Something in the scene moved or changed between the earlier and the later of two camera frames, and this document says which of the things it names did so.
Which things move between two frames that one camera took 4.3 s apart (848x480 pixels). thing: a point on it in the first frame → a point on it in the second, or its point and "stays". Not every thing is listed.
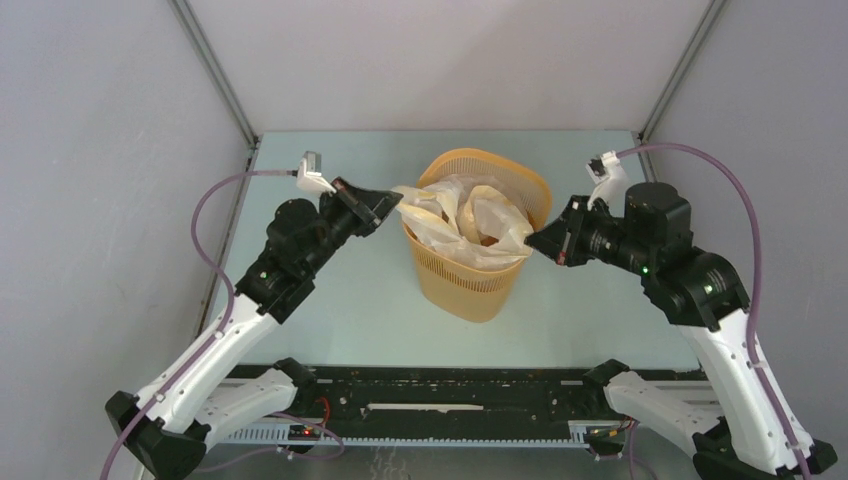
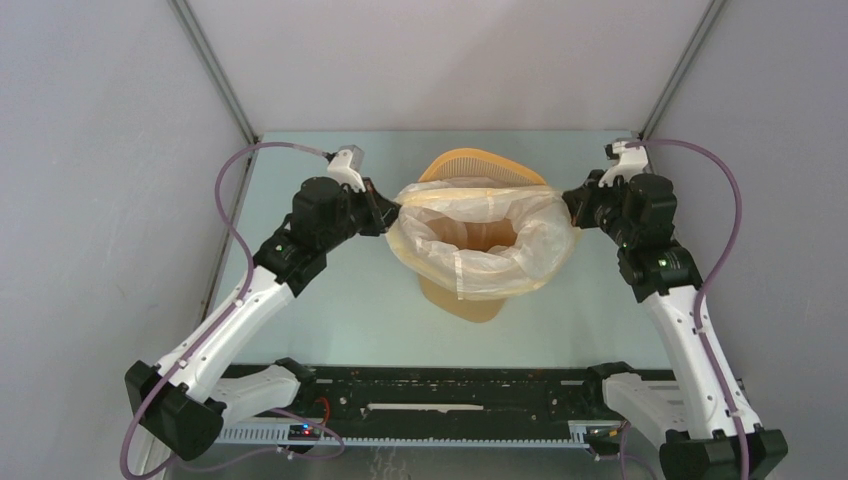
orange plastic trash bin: [484, 295] → [474, 234]
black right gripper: [559, 241] → [580, 199]
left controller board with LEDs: [303, 433] stays
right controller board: [605, 433] stays
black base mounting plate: [456, 402] stays
